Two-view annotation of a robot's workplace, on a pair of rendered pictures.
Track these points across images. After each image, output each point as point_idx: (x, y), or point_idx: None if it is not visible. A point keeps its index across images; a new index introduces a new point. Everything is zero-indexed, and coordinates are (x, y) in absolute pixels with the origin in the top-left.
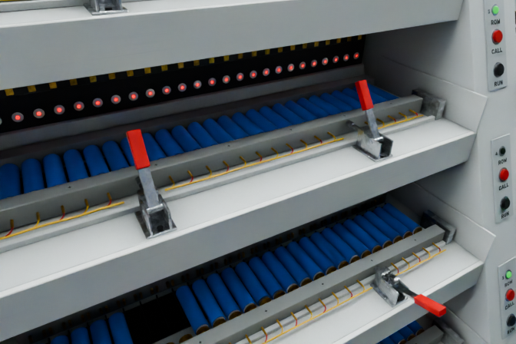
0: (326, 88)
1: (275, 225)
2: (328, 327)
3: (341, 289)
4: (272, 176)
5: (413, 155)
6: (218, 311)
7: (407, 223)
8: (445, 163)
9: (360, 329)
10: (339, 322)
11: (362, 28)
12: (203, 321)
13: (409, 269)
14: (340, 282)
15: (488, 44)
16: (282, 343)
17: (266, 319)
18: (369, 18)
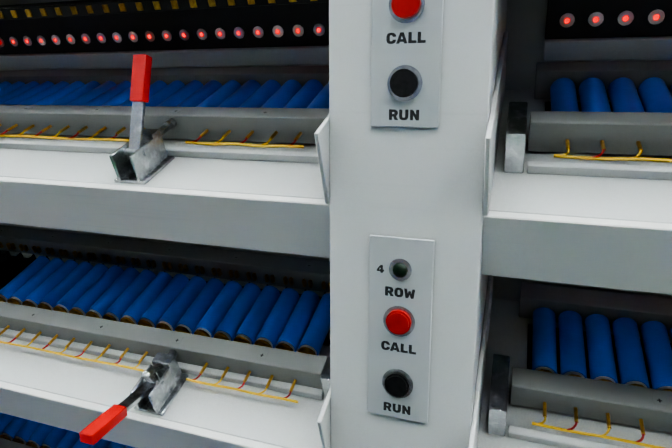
0: (259, 74)
1: None
2: (65, 375)
3: (123, 349)
4: (24, 156)
5: (170, 194)
6: (21, 291)
7: (306, 332)
8: (269, 241)
9: (78, 400)
10: (78, 379)
11: None
12: (3, 291)
13: (225, 390)
14: (115, 337)
15: (378, 21)
16: (23, 357)
17: (24, 321)
18: None
